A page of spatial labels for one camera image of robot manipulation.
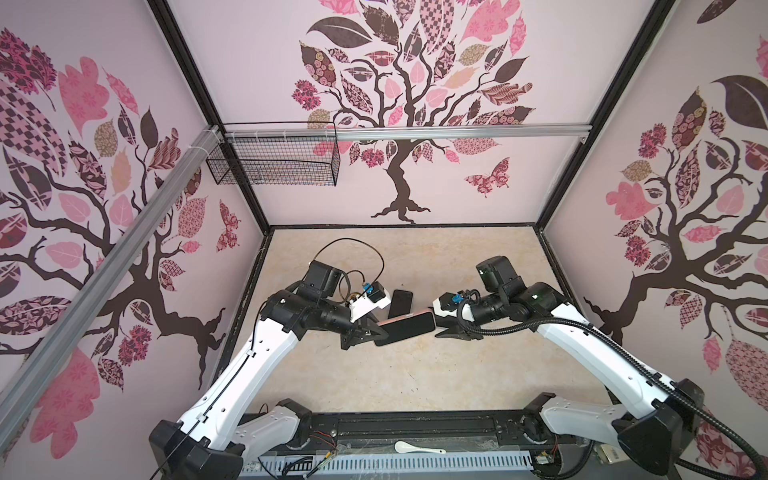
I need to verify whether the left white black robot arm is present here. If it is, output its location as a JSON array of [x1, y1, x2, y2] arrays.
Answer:
[[149, 261, 391, 479]]

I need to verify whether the grey aluminium rail left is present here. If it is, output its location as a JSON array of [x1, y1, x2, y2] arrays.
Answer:
[[1, 125, 221, 448]]

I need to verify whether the black corrugated cable hose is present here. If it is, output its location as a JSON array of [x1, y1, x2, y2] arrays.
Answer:
[[455, 290, 768, 480]]

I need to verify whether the black wire basket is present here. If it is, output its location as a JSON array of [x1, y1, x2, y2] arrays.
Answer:
[[206, 120, 341, 187]]

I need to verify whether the grey aluminium rail back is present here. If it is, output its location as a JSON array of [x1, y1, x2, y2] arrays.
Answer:
[[225, 123, 592, 141]]

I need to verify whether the white plastic spoon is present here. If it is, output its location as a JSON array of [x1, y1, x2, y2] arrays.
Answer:
[[394, 440, 447, 455]]

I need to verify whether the white slotted cable duct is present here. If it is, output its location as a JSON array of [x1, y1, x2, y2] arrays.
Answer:
[[240, 451, 533, 479]]

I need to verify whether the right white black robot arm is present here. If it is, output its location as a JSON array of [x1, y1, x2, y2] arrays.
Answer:
[[432, 256, 704, 478]]

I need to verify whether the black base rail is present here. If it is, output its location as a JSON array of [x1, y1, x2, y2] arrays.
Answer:
[[278, 410, 588, 450]]

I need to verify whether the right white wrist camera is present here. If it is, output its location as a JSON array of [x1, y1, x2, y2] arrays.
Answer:
[[432, 292, 464, 317]]

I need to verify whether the grey aluminium rail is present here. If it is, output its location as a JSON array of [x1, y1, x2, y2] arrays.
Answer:
[[1, 125, 221, 448], [225, 123, 592, 141]]

